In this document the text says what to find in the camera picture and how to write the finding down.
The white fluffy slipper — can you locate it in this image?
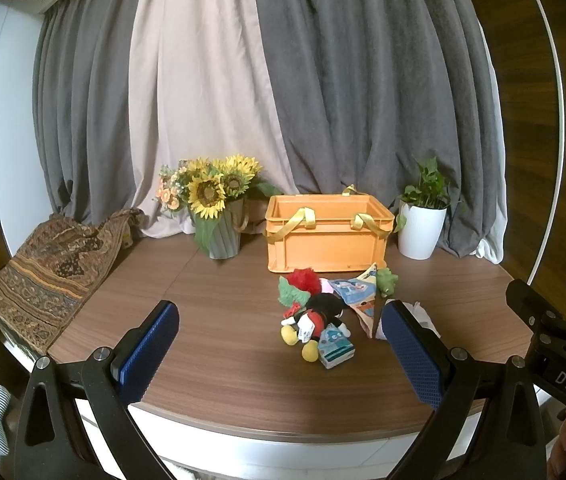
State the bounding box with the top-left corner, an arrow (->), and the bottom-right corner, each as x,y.
374,301 -> 440,340

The small printed soft block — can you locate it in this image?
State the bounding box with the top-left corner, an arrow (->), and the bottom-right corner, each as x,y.
318,324 -> 355,370

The Mickey Mouse plush toy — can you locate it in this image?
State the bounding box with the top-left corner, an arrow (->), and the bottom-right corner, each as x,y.
280,292 -> 351,363

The red green plush flower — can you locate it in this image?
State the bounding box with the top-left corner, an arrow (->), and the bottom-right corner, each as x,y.
277,268 -> 322,308

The green plush frog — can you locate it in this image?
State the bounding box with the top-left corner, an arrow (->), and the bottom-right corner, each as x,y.
376,268 -> 398,298

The patterned brown cloth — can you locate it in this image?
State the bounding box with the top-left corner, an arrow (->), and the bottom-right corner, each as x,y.
0,208 -> 143,360

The white plant pot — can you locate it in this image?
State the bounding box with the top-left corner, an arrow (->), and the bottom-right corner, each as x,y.
398,202 -> 447,261

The green pothos plant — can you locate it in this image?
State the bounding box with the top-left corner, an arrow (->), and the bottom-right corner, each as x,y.
393,156 -> 468,233

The orange plastic crate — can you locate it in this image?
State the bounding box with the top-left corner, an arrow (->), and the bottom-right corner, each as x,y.
265,188 -> 395,273

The sunflower bouquet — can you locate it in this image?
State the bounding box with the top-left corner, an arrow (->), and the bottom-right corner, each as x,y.
156,154 -> 282,220

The beige curtain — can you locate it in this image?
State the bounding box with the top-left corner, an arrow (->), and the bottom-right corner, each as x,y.
128,0 -> 297,238

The grey curtain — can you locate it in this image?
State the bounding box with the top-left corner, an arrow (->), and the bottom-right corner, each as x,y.
33,0 -> 507,262

